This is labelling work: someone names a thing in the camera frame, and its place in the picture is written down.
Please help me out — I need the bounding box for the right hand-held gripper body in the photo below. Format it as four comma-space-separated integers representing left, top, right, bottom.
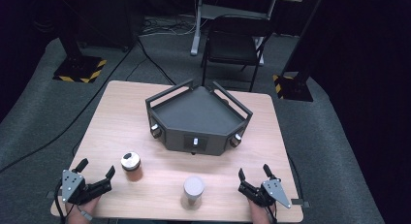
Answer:
237, 178, 292, 209

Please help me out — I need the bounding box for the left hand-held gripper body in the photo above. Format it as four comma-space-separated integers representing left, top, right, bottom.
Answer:
60, 169, 113, 206

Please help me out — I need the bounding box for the orange jar with silver lid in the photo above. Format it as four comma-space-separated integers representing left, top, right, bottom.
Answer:
120, 150, 144, 182

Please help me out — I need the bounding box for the clear jar with white lid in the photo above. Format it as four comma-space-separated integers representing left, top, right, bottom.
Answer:
180, 175, 206, 211

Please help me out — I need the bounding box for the black corner shelf rack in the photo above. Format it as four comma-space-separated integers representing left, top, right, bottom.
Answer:
144, 79, 254, 157

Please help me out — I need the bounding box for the person's left hand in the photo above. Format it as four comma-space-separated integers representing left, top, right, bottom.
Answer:
65, 195, 102, 221

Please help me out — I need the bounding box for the person's right hand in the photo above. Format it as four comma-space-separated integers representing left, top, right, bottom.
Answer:
247, 199, 276, 224

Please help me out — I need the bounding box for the black stand with striped base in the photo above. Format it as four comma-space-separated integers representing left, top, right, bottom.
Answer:
272, 0, 328, 103
51, 0, 108, 84

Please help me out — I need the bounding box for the black folding chair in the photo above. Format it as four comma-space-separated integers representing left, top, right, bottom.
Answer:
200, 14, 274, 93

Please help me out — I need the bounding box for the dark box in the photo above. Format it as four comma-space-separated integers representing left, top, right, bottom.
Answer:
77, 0, 138, 53

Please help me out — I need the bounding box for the left hand-held gripper cable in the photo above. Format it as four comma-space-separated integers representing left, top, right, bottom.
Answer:
53, 181, 71, 224

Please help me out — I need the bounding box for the hand-held gripper cable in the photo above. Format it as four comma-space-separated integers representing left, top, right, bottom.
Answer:
53, 181, 71, 224
265, 203, 278, 224

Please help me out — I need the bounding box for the right hand-held gripper cable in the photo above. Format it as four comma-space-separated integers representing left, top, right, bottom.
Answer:
265, 203, 278, 224

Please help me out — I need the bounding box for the long black floor cable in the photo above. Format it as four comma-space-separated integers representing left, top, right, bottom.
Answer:
0, 46, 134, 174

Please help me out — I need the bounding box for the bundle of floor cables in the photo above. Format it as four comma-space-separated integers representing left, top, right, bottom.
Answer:
140, 14, 207, 38

